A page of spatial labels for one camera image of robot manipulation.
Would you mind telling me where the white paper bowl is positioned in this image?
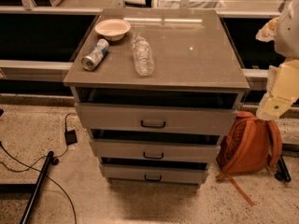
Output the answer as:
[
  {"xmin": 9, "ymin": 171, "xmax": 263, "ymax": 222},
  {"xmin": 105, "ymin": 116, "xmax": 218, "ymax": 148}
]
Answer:
[{"xmin": 94, "ymin": 19, "xmax": 131, "ymax": 41}]

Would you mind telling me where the grey top drawer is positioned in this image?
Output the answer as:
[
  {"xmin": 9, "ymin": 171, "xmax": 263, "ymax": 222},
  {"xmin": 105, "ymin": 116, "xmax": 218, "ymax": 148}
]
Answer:
[{"xmin": 75, "ymin": 103, "xmax": 236, "ymax": 135}]

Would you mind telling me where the grey drawer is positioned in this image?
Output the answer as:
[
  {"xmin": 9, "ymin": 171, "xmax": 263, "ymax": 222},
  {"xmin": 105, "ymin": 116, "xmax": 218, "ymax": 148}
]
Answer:
[
  {"xmin": 75, "ymin": 103, "xmax": 236, "ymax": 135},
  {"xmin": 99, "ymin": 164, "xmax": 208, "ymax": 185},
  {"xmin": 90, "ymin": 140, "xmax": 220, "ymax": 163}
]

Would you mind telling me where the grey drawer cabinet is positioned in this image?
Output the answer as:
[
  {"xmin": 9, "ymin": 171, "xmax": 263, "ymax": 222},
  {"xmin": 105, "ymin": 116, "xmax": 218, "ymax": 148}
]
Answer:
[{"xmin": 63, "ymin": 7, "xmax": 251, "ymax": 189}]

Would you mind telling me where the clear plastic water bottle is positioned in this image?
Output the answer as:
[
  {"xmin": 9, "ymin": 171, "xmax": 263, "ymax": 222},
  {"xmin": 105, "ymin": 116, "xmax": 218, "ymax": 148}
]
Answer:
[{"xmin": 133, "ymin": 36, "xmax": 155, "ymax": 77}]

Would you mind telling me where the black floor cable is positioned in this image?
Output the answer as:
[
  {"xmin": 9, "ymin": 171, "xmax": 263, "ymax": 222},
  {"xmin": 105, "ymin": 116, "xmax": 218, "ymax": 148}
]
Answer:
[{"xmin": 0, "ymin": 112, "xmax": 78, "ymax": 224}]

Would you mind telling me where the grey bottom drawer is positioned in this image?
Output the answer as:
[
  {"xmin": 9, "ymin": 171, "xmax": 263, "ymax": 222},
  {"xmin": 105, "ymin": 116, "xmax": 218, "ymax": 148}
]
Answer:
[{"xmin": 99, "ymin": 164, "xmax": 208, "ymax": 185}]

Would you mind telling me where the silver blue drink can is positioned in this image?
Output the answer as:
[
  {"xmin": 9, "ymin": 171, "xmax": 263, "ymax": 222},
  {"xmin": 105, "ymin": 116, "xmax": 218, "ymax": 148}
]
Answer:
[{"xmin": 81, "ymin": 38, "xmax": 109, "ymax": 71}]

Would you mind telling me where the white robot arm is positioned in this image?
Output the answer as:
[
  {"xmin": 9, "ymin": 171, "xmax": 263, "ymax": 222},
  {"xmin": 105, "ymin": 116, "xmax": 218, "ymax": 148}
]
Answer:
[{"xmin": 256, "ymin": 0, "xmax": 299, "ymax": 120}]

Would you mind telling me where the orange backpack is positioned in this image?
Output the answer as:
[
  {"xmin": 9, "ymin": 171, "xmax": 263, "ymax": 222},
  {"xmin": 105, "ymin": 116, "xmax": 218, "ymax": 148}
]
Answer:
[{"xmin": 216, "ymin": 111, "xmax": 282, "ymax": 206}]

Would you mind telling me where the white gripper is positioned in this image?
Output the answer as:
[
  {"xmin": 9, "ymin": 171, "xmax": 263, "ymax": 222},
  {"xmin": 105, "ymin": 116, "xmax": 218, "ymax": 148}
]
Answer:
[{"xmin": 255, "ymin": 17, "xmax": 299, "ymax": 120}]

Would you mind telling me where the black metal floor bar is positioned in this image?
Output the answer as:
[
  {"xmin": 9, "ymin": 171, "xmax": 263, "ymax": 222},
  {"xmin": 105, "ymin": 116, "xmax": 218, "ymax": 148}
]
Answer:
[{"xmin": 20, "ymin": 151, "xmax": 54, "ymax": 224}]

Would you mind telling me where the black power adapter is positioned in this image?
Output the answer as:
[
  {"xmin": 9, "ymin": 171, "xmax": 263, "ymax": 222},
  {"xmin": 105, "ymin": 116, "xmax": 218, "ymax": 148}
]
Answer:
[{"xmin": 64, "ymin": 130, "xmax": 78, "ymax": 146}]

